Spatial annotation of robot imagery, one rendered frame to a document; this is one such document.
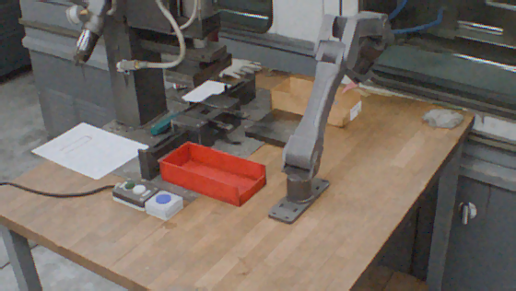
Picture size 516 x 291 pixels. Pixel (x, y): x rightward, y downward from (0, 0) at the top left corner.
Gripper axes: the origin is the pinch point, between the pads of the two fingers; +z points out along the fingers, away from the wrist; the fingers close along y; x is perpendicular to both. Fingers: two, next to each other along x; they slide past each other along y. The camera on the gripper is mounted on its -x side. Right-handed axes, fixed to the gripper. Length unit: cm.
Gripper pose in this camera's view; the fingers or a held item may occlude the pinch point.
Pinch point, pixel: (340, 87)
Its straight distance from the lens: 193.1
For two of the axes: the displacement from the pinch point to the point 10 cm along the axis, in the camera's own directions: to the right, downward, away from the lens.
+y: -7.1, -6.9, 1.5
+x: -5.6, 4.2, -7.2
